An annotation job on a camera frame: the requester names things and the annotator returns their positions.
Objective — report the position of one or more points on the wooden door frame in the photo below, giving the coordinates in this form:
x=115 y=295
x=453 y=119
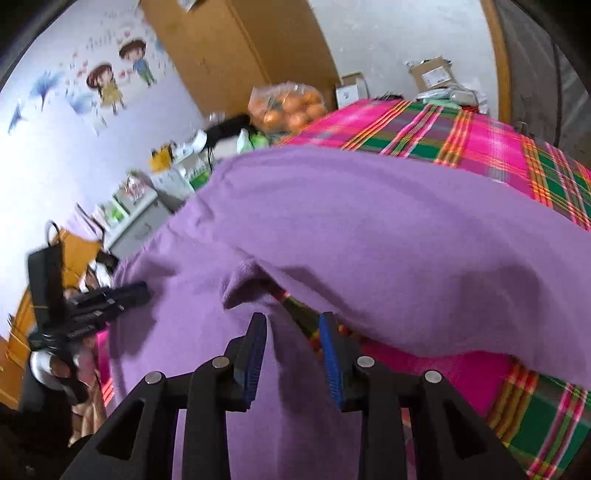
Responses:
x=501 y=60

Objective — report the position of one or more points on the cardboard parcel box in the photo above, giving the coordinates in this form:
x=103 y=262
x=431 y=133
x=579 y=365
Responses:
x=431 y=74

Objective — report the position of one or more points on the white plastic bag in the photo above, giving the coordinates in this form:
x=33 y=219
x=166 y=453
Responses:
x=190 y=4

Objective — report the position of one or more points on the large white box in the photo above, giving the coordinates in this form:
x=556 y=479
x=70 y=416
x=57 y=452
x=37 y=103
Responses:
x=173 y=182

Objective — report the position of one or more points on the bag of oranges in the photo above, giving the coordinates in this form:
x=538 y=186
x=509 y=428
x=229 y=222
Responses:
x=288 y=108

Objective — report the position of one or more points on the wooden wardrobe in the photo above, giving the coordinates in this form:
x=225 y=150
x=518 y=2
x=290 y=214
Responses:
x=240 y=46

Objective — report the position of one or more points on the cartoon wall sticker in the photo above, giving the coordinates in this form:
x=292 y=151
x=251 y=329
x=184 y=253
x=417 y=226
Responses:
x=108 y=81

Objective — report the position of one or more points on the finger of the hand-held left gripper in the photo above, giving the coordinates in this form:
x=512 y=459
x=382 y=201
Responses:
x=131 y=293

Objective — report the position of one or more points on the plastic sheet door curtain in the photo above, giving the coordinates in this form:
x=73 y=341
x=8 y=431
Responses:
x=545 y=69

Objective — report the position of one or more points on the purple fleece pants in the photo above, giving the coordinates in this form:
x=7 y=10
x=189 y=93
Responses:
x=369 y=221

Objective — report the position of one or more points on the small white box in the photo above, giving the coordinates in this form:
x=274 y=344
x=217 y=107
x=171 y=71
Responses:
x=351 y=92

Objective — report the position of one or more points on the person's left forearm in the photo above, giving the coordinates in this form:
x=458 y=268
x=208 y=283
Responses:
x=37 y=438

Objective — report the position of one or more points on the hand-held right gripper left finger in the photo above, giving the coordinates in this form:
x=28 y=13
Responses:
x=256 y=364

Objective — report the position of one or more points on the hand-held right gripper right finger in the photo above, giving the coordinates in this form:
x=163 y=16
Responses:
x=330 y=364

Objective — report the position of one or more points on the green tissue pack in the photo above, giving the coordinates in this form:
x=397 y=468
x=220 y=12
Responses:
x=251 y=141

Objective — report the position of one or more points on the yellow paper bag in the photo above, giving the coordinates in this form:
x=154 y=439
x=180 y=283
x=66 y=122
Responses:
x=160 y=159

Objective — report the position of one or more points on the pink green plaid bed sheet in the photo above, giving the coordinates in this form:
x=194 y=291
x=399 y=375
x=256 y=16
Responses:
x=461 y=134

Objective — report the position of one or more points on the person's left hand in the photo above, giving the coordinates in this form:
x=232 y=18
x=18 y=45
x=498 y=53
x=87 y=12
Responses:
x=60 y=374

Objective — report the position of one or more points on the grey plastic parcels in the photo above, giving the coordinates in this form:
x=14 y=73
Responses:
x=448 y=97

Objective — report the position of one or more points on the black bag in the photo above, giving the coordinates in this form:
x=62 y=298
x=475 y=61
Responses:
x=228 y=129

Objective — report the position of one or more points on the orange wooden panel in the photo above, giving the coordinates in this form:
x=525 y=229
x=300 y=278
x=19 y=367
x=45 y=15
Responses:
x=14 y=341

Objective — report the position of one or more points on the grey drawer cabinet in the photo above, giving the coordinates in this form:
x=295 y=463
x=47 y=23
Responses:
x=138 y=226

